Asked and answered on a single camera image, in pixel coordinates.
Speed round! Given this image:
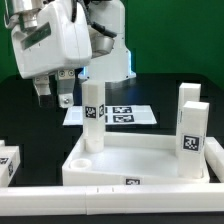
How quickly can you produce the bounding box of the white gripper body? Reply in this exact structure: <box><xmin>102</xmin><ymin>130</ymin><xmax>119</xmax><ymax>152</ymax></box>
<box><xmin>11</xmin><ymin>0</ymin><xmax>92</xmax><ymax>78</ymax></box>

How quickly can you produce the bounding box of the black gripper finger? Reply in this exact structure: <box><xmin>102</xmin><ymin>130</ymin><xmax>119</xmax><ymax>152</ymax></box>
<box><xmin>55</xmin><ymin>69</ymin><xmax>75</xmax><ymax>108</ymax></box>
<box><xmin>33</xmin><ymin>76</ymin><xmax>54</xmax><ymax>108</ymax></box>

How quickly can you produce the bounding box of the white desk top tray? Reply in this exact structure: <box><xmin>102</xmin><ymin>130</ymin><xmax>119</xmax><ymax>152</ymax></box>
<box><xmin>62</xmin><ymin>132</ymin><xmax>210</xmax><ymax>186</ymax></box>

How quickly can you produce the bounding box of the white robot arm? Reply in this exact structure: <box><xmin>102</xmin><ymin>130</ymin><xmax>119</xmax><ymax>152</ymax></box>
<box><xmin>4</xmin><ymin>0</ymin><xmax>135</xmax><ymax>108</ymax></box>

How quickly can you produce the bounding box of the white paper marker sheet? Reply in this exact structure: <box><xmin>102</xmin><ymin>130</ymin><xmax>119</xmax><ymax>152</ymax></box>
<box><xmin>63</xmin><ymin>105</ymin><xmax>157</xmax><ymax>126</ymax></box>

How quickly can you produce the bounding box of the white L-shaped fence wall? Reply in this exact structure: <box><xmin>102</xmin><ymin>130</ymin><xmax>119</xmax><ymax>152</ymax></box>
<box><xmin>0</xmin><ymin>136</ymin><xmax>224</xmax><ymax>217</ymax></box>

